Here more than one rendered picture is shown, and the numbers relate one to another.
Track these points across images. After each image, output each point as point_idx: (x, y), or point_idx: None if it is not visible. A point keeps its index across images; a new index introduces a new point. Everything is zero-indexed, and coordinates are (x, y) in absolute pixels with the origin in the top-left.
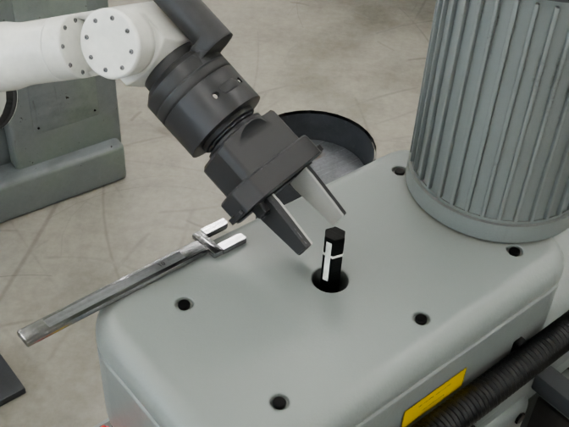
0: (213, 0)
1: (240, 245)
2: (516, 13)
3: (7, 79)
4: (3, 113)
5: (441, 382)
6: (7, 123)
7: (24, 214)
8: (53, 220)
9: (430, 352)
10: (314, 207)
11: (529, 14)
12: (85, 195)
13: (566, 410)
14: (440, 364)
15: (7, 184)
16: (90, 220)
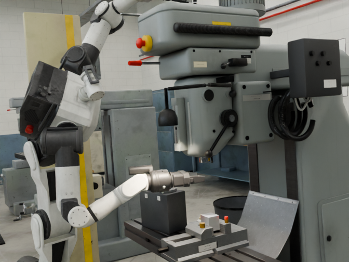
0: (204, 205)
1: None
2: None
3: (122, 2)
4: (121, 22)
5: (223, 21)
6: (121, 26)
7: (122, 259)
8: (134, 260)
9: (216, 7)
10: (190, 2)
11: None
12: (148, 253)
13: (279, 75)
14: (220, 11)
15: (117, 241)
16: (149, 259)
